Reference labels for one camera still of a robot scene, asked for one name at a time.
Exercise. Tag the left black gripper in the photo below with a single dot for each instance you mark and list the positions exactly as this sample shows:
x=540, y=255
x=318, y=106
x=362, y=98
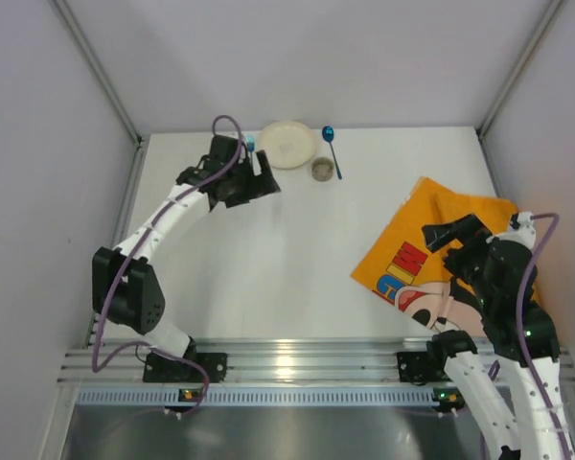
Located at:
x=248, y=181

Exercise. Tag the blue metallic fork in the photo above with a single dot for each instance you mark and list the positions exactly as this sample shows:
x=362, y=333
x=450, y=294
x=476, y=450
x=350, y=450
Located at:
x=250, y=147

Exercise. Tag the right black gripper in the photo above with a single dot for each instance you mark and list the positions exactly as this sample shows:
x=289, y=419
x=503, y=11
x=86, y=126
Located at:
x=463, y=247

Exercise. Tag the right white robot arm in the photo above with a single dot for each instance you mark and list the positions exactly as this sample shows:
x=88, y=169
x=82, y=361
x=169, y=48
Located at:
x=501, y=271

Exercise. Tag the orange Mickey Mouse cloth placemat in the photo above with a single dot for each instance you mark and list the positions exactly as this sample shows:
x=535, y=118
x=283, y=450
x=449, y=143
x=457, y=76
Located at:
x=405, y=266

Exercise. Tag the blue metallic spoon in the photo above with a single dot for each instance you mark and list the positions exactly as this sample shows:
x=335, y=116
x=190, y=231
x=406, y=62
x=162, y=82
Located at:
x=328, y=137

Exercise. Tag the aluminium frame post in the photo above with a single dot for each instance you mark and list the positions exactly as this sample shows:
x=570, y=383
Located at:
x=525, y=56
x=73, y=27

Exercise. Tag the cream round plate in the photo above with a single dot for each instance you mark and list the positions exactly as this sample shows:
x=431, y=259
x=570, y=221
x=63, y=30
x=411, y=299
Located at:
x=287, y=145

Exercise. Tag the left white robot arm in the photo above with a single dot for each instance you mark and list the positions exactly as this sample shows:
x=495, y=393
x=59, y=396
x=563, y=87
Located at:
x=126, y=289

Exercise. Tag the aluminium mounting rail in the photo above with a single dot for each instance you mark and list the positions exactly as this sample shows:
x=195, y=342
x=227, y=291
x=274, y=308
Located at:
x=267, y=361

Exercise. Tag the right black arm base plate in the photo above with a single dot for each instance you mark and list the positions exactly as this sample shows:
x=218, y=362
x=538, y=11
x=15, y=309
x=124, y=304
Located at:
x=419, y=368

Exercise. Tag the right aluminium frame post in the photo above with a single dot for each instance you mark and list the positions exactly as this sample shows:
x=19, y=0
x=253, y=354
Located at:
x=525, y=56

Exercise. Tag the slotted grey cable duct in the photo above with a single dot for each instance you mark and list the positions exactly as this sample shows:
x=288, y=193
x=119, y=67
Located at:
x=273, y=396

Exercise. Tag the left aluminium frame post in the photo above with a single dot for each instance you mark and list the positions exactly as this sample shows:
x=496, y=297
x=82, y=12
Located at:
x=73, y=27

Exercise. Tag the small speckled stone cup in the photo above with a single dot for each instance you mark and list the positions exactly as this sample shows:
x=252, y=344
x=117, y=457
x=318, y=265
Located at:
x=322, y=169

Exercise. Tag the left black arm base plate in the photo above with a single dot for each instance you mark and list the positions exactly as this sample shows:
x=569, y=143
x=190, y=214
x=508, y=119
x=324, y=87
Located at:
x=159, y=369

